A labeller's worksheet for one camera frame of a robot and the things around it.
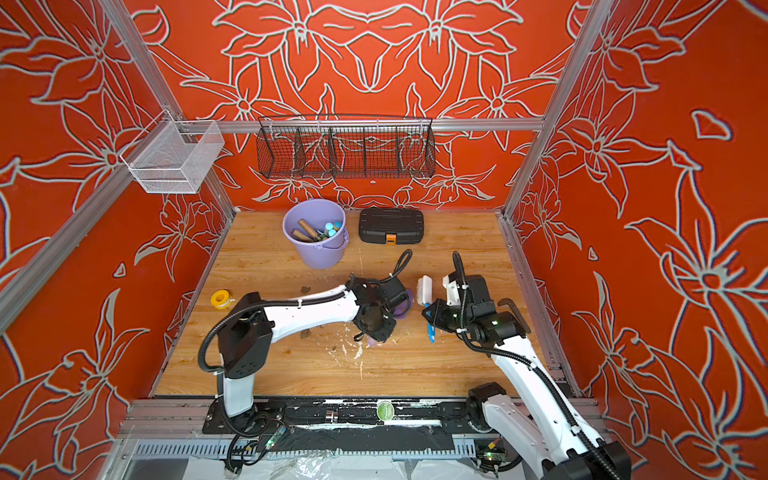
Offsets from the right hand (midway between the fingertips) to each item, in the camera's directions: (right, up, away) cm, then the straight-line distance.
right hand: (423, 310), depth 77 cm
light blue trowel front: (-28, +23, +15) cm, 39 cm away
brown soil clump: (-37, +2, +21) cm, 42 cm away
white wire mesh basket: (-77, +45, +15) cm, 90 cm away
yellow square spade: (-36, +22, +24) cm, 49 cm away
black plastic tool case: (-8, +24, +31) cm, 40 cm away
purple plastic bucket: (-34, +23, +27) cm, 49 cm away
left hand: (-10, -8, +6) cm, 14 cm away
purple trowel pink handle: (-6, +1, -7) cm, 10 cm away
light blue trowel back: (-27, +21, +15) cm, 37 cm away
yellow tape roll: (-62, -1, +16) cm, 65 cm away
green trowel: (-39, +20, +21) cm, 49 cm away
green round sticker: (-10, -25, -3) cm, 27 cm away
